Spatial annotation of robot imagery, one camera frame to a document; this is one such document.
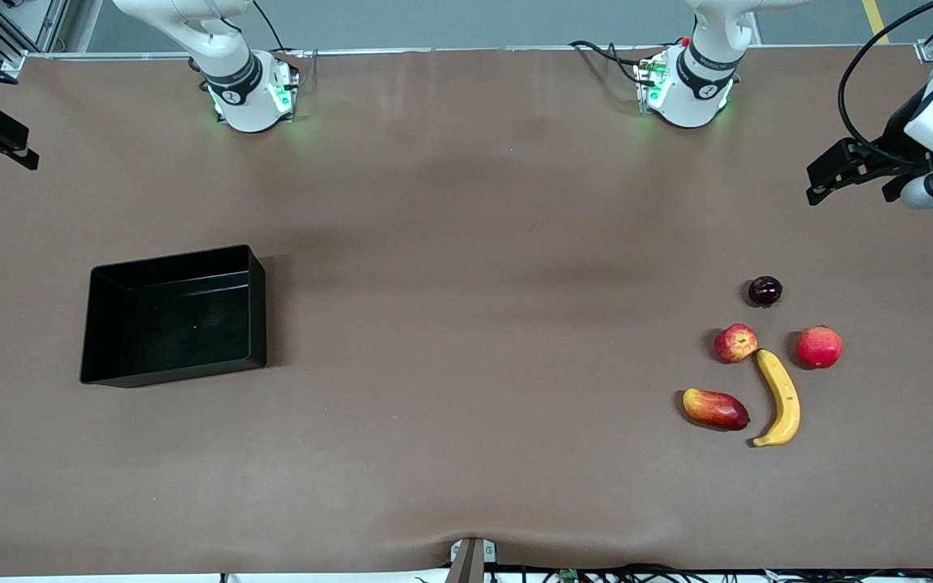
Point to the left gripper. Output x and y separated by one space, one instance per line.
897 132

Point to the small red yellow apple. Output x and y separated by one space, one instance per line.
735 343

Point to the yellow banana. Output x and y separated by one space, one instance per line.
786 397

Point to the black plastic box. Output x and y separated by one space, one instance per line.
183 332

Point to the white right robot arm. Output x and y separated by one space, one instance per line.
240 97

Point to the dark purple plum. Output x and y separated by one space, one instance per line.
764 291

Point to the red yellow mango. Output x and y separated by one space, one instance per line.
713 409

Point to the brown table mat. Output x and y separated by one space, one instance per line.
434 364

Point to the small green circuit board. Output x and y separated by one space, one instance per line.
568 576

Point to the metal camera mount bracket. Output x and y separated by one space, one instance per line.
470 563

